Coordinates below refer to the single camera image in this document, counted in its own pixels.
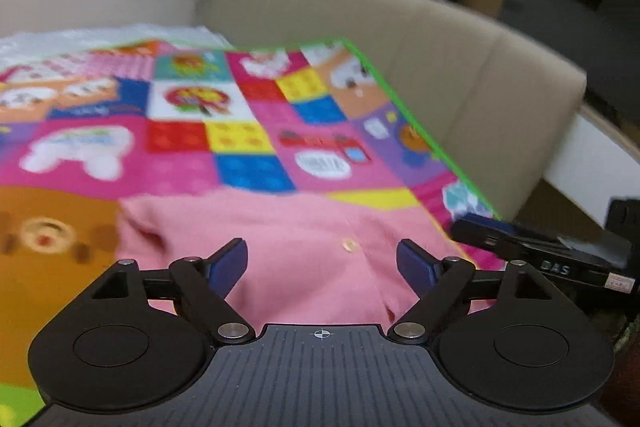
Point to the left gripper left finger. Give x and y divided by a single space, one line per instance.
203 286

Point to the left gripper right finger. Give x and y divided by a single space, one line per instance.
440 286

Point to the pink ribbed child's top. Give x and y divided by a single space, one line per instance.
311 259

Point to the colourful cartoon play mat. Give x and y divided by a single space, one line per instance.
80 132

